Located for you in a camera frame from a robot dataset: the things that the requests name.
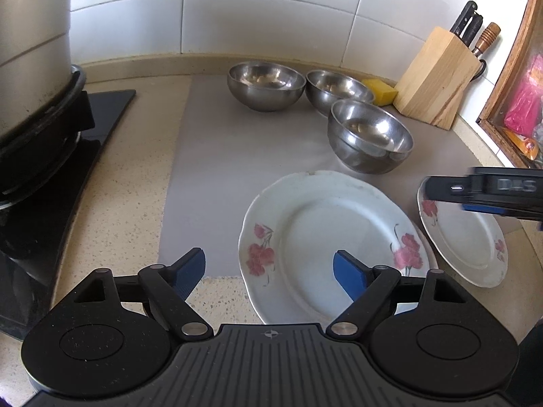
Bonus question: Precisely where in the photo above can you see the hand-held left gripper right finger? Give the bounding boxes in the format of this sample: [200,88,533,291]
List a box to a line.
[326,250,467,342]

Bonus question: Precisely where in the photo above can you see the wooden window frame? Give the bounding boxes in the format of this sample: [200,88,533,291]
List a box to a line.
[476,0,543,169]

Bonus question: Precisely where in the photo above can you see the small stainless steel bowl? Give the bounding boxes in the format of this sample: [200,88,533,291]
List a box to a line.
[305,70,376,117]

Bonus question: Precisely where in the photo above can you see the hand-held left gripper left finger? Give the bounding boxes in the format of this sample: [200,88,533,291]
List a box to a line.
[74,247,213,342]

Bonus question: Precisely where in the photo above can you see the wooden knife block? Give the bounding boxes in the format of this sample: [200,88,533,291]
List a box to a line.
[392,26,482,130]

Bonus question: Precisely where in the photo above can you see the orange object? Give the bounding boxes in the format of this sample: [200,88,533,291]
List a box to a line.
[505,129,542,158]

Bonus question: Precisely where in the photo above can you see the wooden handled knife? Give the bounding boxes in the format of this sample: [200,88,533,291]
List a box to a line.
[472,22,502,58]

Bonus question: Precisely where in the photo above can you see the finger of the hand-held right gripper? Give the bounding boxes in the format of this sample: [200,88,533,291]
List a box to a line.
[462,203,502,216]
[424,175,471,201]

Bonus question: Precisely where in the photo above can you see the small floral white plate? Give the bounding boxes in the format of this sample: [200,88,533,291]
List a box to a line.
[417,178,508,288]

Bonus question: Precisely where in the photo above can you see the pink plastic bag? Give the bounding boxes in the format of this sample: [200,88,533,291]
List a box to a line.
[504,54,543,135]

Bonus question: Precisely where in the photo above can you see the grey counter mat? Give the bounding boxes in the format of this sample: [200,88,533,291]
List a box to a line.
[158,74,429,279]

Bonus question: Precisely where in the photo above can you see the large floral white plate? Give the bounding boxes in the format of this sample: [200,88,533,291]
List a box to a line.
[238,171,438,326]

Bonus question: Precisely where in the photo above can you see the medium stainless steel bowl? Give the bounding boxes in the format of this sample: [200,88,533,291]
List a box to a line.
[327,99,414,174]

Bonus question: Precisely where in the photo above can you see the large stainless steel bowl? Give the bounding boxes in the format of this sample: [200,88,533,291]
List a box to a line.
[227,62,307,113]

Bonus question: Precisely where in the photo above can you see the black glass gas stove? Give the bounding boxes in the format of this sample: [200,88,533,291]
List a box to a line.
[0,89,137,341]

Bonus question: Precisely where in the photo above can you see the large metal cooking pot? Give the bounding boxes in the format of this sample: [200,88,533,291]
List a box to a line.
[0,0,101,141]

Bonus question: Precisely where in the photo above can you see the yellow sponge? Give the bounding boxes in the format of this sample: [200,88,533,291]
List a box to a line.
[361,78,399,107]

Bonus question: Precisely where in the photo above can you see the black handled knife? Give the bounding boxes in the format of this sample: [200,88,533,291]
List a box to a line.
[460,14,484,48]
[450,1,479,37]

